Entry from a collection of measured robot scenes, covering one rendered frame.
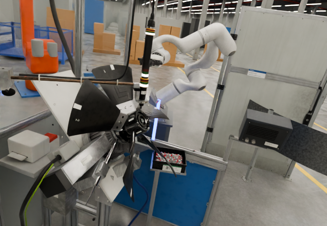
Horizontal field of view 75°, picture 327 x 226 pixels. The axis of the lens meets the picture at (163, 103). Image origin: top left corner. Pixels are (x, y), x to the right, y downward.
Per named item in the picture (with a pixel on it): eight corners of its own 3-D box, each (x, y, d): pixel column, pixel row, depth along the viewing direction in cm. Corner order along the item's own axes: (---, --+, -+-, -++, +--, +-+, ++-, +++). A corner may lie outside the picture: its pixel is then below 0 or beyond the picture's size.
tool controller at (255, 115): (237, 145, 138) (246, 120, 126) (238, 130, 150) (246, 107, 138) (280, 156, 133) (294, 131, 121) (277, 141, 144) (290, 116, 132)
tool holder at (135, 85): (132, 103, 108) (134, 84, 104) (130, 98, 114) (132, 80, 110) (150, 103, 111) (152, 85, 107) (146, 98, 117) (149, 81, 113)
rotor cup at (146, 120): (124, 148, 104) (145, 139, 99) (108, 123, 103) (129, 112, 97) (136, 135, 118) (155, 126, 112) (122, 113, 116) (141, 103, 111)
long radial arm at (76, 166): (88, 142, 108) (104, 133, 103) (96, 154, 109) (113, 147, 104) (42, 177, 81) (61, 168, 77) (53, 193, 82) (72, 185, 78)
